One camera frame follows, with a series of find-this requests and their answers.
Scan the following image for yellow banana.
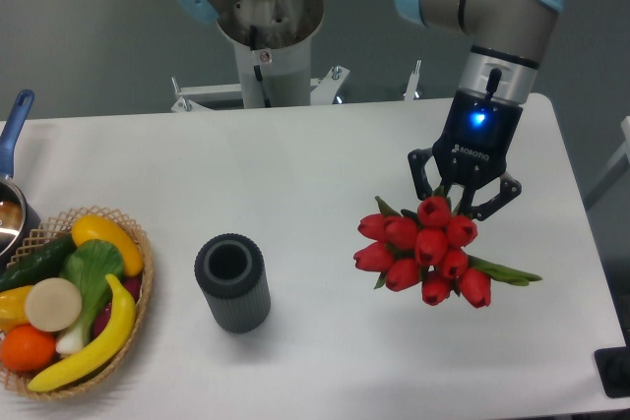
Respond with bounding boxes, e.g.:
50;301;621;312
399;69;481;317
28;274;136;392

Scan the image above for woven wicker basket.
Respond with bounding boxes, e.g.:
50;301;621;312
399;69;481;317
1;206;154;400

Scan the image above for dark grey ribbed vase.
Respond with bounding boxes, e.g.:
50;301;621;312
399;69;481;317
194;233;271;333

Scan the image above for beige round disc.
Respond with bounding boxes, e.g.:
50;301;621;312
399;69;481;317
25;277;83;332

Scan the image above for blue handled saucepan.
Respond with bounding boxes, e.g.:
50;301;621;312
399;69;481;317
1;90;40;271

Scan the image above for orange fruit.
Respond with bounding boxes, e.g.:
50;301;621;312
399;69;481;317
1;325;56;373

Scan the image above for purple red vegetable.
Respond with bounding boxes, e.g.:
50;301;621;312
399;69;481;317
92;275;142;338

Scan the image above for green cucumber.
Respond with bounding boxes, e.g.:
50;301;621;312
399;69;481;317
1;234;76;292

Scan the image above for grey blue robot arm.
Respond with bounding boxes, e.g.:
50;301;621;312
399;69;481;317
176;0;565;220

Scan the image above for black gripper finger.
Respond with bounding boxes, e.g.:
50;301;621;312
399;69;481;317
408;148;446;200
460;173;522;221

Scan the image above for yellow pepper left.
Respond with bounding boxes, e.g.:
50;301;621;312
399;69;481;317
0;285;32;332

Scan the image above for black device at edge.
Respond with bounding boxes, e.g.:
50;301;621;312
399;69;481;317
594;346;629;398

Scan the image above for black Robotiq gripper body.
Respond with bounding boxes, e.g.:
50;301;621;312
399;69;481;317
432;90;523;191

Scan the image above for red tulip bouquet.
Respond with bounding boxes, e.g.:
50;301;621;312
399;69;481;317
353;189;542;308

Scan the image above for green bok choy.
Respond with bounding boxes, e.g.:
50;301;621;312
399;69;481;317
56;239;124;357

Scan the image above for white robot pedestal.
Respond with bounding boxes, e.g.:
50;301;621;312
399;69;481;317
177;0;350;108

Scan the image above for white table leg frame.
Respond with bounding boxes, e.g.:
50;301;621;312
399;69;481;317
583;116;629;211

